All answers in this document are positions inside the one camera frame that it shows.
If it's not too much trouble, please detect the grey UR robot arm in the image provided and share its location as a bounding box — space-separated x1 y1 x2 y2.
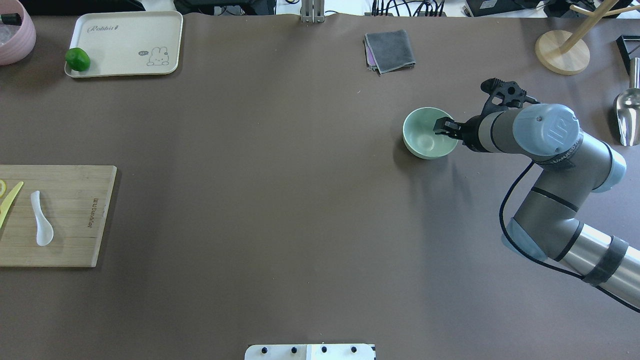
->
433 78 639 312

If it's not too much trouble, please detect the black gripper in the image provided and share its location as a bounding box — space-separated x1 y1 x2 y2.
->
434 79 540 153

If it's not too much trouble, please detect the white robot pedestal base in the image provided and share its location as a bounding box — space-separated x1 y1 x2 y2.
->
244 342 377 360

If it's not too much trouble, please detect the metal scoop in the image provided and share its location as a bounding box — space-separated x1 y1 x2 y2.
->
615 57 640 147

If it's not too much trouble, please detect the wooden mug tree stand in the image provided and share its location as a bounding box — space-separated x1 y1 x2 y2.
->
534 0 640 76

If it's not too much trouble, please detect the beige cartoon tray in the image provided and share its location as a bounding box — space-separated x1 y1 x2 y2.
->
64 10 183 78

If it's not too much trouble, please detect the light green bowl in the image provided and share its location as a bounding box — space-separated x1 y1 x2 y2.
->
402 107 458 160

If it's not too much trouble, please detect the white ceramic spoon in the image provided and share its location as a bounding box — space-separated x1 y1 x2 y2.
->
30 190 55 248

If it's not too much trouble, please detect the upper lemon slice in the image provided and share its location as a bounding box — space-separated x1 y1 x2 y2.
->
0 178 7 198

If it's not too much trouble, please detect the grey folded cloth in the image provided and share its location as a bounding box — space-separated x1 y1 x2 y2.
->
363 29 416 75

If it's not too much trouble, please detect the pink bowl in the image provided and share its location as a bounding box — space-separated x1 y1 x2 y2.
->
0 0 36 66

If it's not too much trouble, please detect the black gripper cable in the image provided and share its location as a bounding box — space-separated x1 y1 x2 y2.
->
499 160 640 314

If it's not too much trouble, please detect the yellow plastic knife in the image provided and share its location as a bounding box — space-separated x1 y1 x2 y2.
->
0 181 25 229

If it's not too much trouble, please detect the green lime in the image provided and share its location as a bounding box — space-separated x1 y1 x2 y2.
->
64 47 91 72

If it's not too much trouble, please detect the bamboo cutting board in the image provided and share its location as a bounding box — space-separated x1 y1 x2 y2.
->
0 164 117 268

